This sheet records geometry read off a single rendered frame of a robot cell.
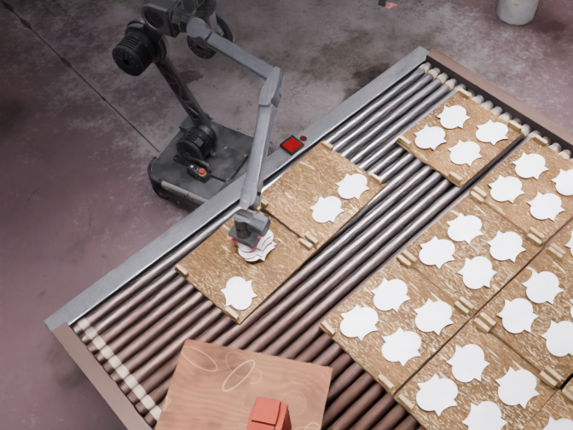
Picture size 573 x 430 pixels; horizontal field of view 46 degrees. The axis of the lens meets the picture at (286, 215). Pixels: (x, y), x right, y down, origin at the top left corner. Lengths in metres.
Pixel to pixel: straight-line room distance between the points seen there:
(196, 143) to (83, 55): 1.58
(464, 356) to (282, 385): 0.63
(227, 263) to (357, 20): 2.78
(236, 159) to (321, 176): 1.05
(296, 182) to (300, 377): 0.88
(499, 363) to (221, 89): 2.76
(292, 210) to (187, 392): 0.85
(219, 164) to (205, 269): 1.26
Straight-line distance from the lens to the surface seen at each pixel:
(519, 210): 2.74
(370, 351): 2.35
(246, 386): 2.20
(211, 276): 2.51
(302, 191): 2.70
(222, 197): 2.73
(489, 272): 2.55
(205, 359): 2.25
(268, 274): 2.49
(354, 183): 2.71
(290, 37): 4.80
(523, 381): 2.39
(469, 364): 2.37
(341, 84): 4.44
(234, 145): 3.80
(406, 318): 2.42
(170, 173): 3.74
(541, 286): 2.57
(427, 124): 2.96
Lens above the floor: 3.09
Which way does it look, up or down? 55 degrees down
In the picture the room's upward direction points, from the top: 5 degrees counter-clockwise
